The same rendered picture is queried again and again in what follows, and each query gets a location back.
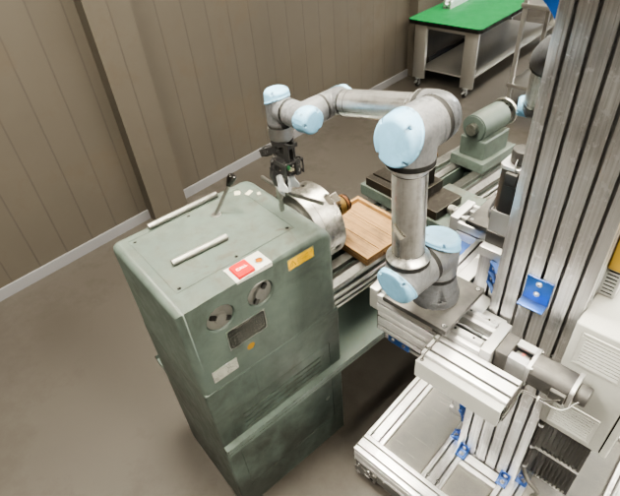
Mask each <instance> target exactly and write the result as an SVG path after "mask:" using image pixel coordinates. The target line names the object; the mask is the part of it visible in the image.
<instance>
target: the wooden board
mask: <svg viewBox="0 0 620 496"><path fill-rule="evenodd" d="M350 201H351V209H350V210H349V211H347V213H346V214H344V215H342V217H343V220H344V224H345V230H346V239H345V243H344V245H343V247H342V250H343V251H345V252H346V253H348V254H349V255H351V256H352V257H354V258H356V259H357V260H359V261H360V262H362V263H363V264H365V265H366V266H369V265H370V264H372V263H373V262H375V261H376V260H378V259H379V258H381V257H382V256H384V255H385V254H386V253H387V250H388V249H389V248H390V247H391V246H392V215H391V214H390V213H388V212H386V211H384V210H382V209H380V208H379V207H377V206H375V205H373V204H371V203H369V202H368V201H366V200H364V199H362V198H360V197H359V196H357V197H355V198H354V199H352V200H350Z"/></svg>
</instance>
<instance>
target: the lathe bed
mask: <svg viewBox="0 0 620 496"><path fill-rule="evenodd" d="M459 147H460V146H458V147H456V148H454V149H453V150H451V151H449V152H447V153H446V154H444V155H442V156H440V157H438V158H437V162H436V167H435V176H436V177H438V178H441V179H443V185H442V187H444V186H446V185H448V184H449V183H451V184H453V185H455V186H457V187H460V188H462V189H464V190H466V191H468V192H470V193H472V194H474V195H476V196H479V197H481V198H483V199H485V200H488V199H490V198H491V197H492V196H493V195H494V194H495V193H497V189H498V184H499V179H500V172H501V169H502V166H501V162H502V161H503V160H502V161H501V162H499V163H498V164H496V165H495V166H493V167H492V168H490V169H489V170H487V171H486V172H484V173H482V174H479V173H477V172H474V171H472V170H469V169H467V168H464V167H462V166H460V165H457V164H455V163H453V162H450V159H451V152H453V151H455V150H456V149H458V148H459ZM366 201H368V202H369V203H371V204H373V205H375V206H377V207H379V208H380V209H382V210H384V211H386V212H388V213H390V214H392V210H391V209H389V208H387V207H385V206H383V205H381V204H380V203H378V202H375V201H374V200H372V199H370V198H369V199H367V200H366ZM385 266H386V254H385V255H384V256H382V257H381V258H379V259H378V260H376V261H375V262H373V263H372V264H370V265H369V266H366V265H365V264H363V263H362V262H360V261H359V260H357V259H356V258H354V257H352V256H351V255H349V254H348V253H346V252H345V251H343V250H342V249H340V250H339V251H338V252H336V253H335V254H333V255H332V268H333V284H334V299H335V304H336V305H337V306H338V308H339V307H341V306H342V305H344V304H345V303H346V302H347V301H348V300H350V299H351V298H353V297H354V296H356V295H357V294H358V293H360V292H361V291H363V290H364V289H366V288H367V287H368V286H370V285H371V284H373V283H374V282H375V281H376V280H377V275H378V272H379V271H380V270H381V269H382V268H384V267H385ZM152 336H153V335H152ZM153 338H154V340H155V344H156V346H157V349H158V351H159V353H160V355H161V357H162V359H163V360H164V361H165V363H166V364H167V365H168V367H169V368H170V369H171V370H172V372H173V373H174V372H175V373H174V374H175V376H176V377H177V378H178V379H179V381H180V382H181V383H182V385H183V386H184V387H185V388H186V390H187V391H188V392H189V394H190V395H191V396H192V397H193V399H194V400H195V401H196V402H198V405H200V403H199V400H198V398H197V395H196V393H195V390H194V388H193V386H192V385H191V386H190V384H191V383H189V381H188V379H187V378H186V377H185V375H184V374H183V373H182V372H181V370H180V369H179V368H178V367H177V365H176V364H175V363H174V361H173V360H172V359H171V358H170V356H169V355H168V354H167V353H166V351H165V350H164V349H163V348H162V346H161V345H160V344H159V343H158V341H157V340H156V339H155V337H154V336H153ZM183 377H184V378H183ZM187 386H188V387H187ZM191 387H192V389H193V391H192V389H191ZM193 392H194V394H195V396H194V394H193ZM195 397H196V399H197V400H196V399H195Z"/></svg>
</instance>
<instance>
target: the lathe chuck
mask: <svg viewBox="0 0 620 496"><path fill-rule="evenodd" d="M303 184H306V185H307V186H306V187H303V188H299V187H298V188H297V187H292V189H291V190H293V191H295V192H297V193H299V194H301V195H302V196H305V197H309V198H312V199H316V200H319V201H323V202H324V203H325V204H324V206H322V205H319V204H315V203H312V202H310V203H311V204H312V206H313V207H314V208H315V210H316V211H317V213H318V214H319V216H320V218H321V219H322V221H323V223H324V226H325V228H326V230H327V232H328V233H329V235H330V238H331V252H332V255H333V254H335V253H336V252H338V251H339V250H340V249H341V248H342V247H343V245H344V243H345V239H346V230H345V224H344V220H343V217H342V215H341V211H340V209H339V207H338V205H337V204H336V202H333V204H332V205H329V204H328V203H327V201H326V200H325V199H324V195H326V196H327V195H329V193H328V192H327V191H326V190H325V189H324V188H322V187H321V186H320V185H318V184H316V183H314V182H312V181H302V182H300V183H299V186H300V185H303ZM338 244H340V247H339V248H338V249H337V250H334V249H335V247H336V246H337V245H338Z"/></svg>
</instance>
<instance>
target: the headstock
mask: <svg viewBox="0 0 620 496"><path fill-rule="evenodd" d="M249 190H251V191H253V192H252V193H251V194H250V195H245V193H247V192H248V191H249ZM235 191H240V195H234V192H235ZM223 192H224V191H222V192H220V193H218V194H217V197H216V198H214V199H212V200H210V201H208V202H206V203H204V204H202V205H200V206H198V207H196V208H194V209H192V210H190V211H188V212H186V213H184V214H182V215H180V216H178V217H175V218H173V219H171V220H169V221H167V222H165V223H163V224H161V225H158V226H156V227H154V228H152V229H148V228H145V229H143V230H141V231H139V232H137V233H135V234H133V235H131V236H129V237H127V238H125V239H123V240H120V241H118V242H117V243H115V244H114V246H113V251H114V254H115V256H116V258H117V260H118V263H119V265H120V267H121V270H122V272H123V274H124V276H125V279H126V281H127V282H128V285H129V287H130V289H131V292H132V294H133V296H134V298H135V301H136V303H137V305H138V308H139V310H140V312H141V315H142V317H143V319H144V321H145V324H146V325H147V326H148V327H149V329H150V330H151V331H152V332H153V334H154V335H155V336H156V338H157V339H158V340H159V341H160V343H161V344H162V345H163V346H164V348H165V349H166V350H167V351H168V353H169V354H170V355H171V356H172V358H173V359H174V360H175V361H176V363H177V364H178V365H179V366H180V368H181V369H182V370H183V371H184V373H185V374H186V375H187V376H188V378H189V379H190V380H191V381H192V383H193V384H194V385H195V386H196V388H197V389H198V390H199V391H200V393H201V394H202V395H204V396H209V395H211V394H212V393H214V392H215V391H217V390H218V389H219V388H221V387H222V386H224V385H225V384H227V383H228V382H229V381H231V380H232V379H234V378H235V377H237V376H238V375H240V374H241V373H242V372H244V371H245V370H247V369H248V368H250V367H251V366H252V365H254V364H255V363H257V362H258V361H260V360H261V359H262V358H264V357H265V356H267V355H268V354H270V353H271V352H272V351H274V350H275V349H277V348H278V347H280V346H281V345H283V344H284V343H285V342H287V341H289V340H290V339H292V338H293V337H294V336H296V335H297V334H299V333H300V332H302V331H303V330H304V329H306V328H307V327H309V326H310V325H312V324H313V323H314V322H316V321H317V320H319V319H320V318H322V317H323V316H325V315H326V314H327V313H329V312H330V311H332V310H333V309H334V308H335V299H334V284H333V268H332V252H331V238H330V235H329V233H328V232H327V231H326V230H325V229H324V228H322V227H320V226H319V225H317V224H316V223H314V222H313V221H311V220H310V219H308V218H307V217H304V216H303V215H301V214H300V213H298V212H297V211H295V210H294V209H292V208H291V207H289V206H287V205H286V204H284V211H283V212H281V211H280V210H279V200H278V199H277V198H275V197H274V196H272V195H270V194H269V193H267V192H266V191H264V190H263V189H261V188H260V187H258V186H257V185H255V184H253V183H252V182H248V181H245V182H241V183H239V184H237V185H235V186H233V187H231V188H229V189H228V191H227V194H226V196H225V198H224V201H223V203H222V205H221V208H220V210H219V211H220V213H221V215H220V216H219V217H211V214H212V213H213V212H215V211H216V210H217V206H218V203H219V201H220V199H221V196H222V194H223ZM258 192H260V193H261V194H260V195H258V194H257V193H258ZM225 233H226V234H227V236H228V239H227V240H225V241H223V242H221V243H220V244H218V245H216V246H214V247H212V248H210V249H208V250H206V251H204V252H202V253H200V254H198V255H196V256H194V257H192V258H190V259H188V260H186V261H184V262H182V263H179V264H177V265H175V266H172V264H171V262H170V260H172V259H174V258H176V257H178V256H180V255H182V254H184V253H186V252H188V251H190V250H192V249H194V248H196V247H198V246H200V245H202V244H204V243H206V242H208V241H211V240H213V239H215V238H217V237H219V236H221V235H223V234H225ZM257 251H259V252H260V253H262V254H263V255H264V256H265V257H267V258H268V259H269V260H271V261H272V262H273V265H272V266H271V267H269V268H267V269H265V270H264V271H262V272H260V273H258V274H256V275H254V276H253V277H251V278H249V279H247V280H245V281H243V282H242V283H240V284H237V283H236V282H235V281H234V280H233V279H232V278H231V277H229V276H228V275H227V274H226V273H225V272H224V270H225V269H227V268H229V267H231V266H232V265H234V264H236V263H238V262H239V261H241V260H243V259H245V258H246V257H248V256H250V255H252V254H253V253H255V252H257ZM260 281H263V282H261V283H259V282H260ZM257 283H259V284H258V285H256V284H257ZM255 285H256V286H255Z"/></svg>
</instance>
